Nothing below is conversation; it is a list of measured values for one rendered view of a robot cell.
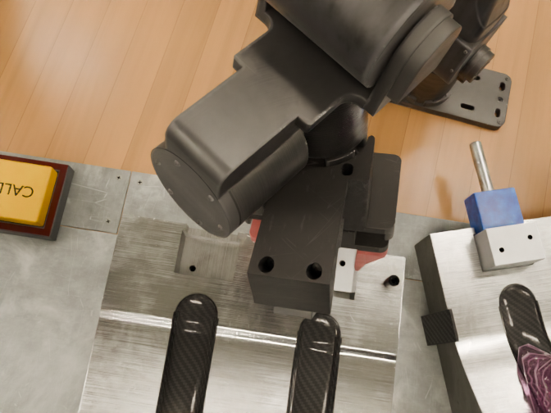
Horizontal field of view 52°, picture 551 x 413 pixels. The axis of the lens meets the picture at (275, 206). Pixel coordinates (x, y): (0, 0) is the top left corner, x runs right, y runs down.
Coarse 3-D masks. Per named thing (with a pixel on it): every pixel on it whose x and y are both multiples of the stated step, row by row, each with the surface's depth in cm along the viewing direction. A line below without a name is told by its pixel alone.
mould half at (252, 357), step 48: (144, 240) 50; (240, 240) 51; (144, 288) 49; (192, 288) 49; (240, 288) 49; (384, 288) 50; (96, 336) 48; (144, 336) 48; (240, 336) 48; (288, 336) 48; (384, 336) 49; (96, 384) 47; (144, 384) 47; (240, 384) 48; (288, 384) 48; (336, 384) 48; (384, 384) 48
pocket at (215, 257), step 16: (192, 240) 53; (208, 240) 53; (224, 240) 52; (192, 256) 53; (208, 256) 53; (224, 256) 53; (176, 272) 51; (192, 272) 52; (208, 272) 52; (224, 272) 52
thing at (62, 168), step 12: (0, 156) 59; (60, 168) 59; (60, 180) 59; (60, 192) 58; (48, 216) 57; (0, 228) 57; (12, 228) 57; (24, 228) 57; (36, 228) 57; (48, 228) 57
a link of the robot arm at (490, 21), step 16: (464, 0) 47; (480, 0) 46; (496, 0) 46; (464, 16) 48; (480, 16) 47; (496, 16) 49; (464, 32) 49; (480, 32) 48; (464, 48) 50; (448, 64) 52; (464, 64) 53; (448, 80) 54
